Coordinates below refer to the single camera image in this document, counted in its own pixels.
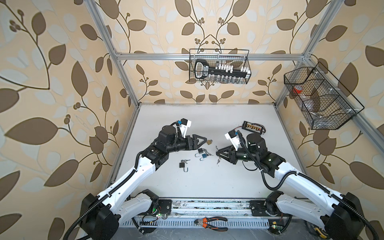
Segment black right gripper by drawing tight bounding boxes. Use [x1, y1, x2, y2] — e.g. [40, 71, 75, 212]
[216, 144, 258, 165]

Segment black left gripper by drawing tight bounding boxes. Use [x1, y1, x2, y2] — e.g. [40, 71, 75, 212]
[165, 134, 207, 154]

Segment blue padlock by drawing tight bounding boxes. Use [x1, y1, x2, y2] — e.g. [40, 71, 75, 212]
[200, 154, 208, 161]

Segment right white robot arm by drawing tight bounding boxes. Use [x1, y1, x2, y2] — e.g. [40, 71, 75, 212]
[216, 131, 380, 240]

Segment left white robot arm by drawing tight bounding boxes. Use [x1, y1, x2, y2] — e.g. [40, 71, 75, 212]
[63, 121, 207, 240]

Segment black parallel charging board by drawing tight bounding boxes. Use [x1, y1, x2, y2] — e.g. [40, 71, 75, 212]
[242, 121, 266, 135]

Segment orange black pliers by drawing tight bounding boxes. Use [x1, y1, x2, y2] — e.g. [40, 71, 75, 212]
[193, 216, 229, 232]

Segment yellow black tape measure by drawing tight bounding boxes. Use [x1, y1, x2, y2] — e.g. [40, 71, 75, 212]
[313, 227, 329, 240]

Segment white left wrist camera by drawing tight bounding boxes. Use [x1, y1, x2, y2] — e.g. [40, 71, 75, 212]
[176, 119, 192, 138]

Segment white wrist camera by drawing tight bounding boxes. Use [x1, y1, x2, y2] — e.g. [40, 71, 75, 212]
[176, 119, 192, 138]
[225, 130, 241, 151]

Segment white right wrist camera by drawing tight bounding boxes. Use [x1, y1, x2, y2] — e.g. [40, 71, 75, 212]
[225, 130, 241, 151]

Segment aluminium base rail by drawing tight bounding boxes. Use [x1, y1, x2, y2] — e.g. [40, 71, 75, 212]
[128, 197, 337, 220]

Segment black socket holder rail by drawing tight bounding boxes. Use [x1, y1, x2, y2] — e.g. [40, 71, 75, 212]
[193, 60, 251, 81]

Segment back wire basket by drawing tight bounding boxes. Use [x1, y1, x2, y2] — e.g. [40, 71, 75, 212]
[189, 48, 252, 85]

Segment side wire basket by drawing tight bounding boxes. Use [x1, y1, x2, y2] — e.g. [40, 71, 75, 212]
[284, 62, 365, 130]

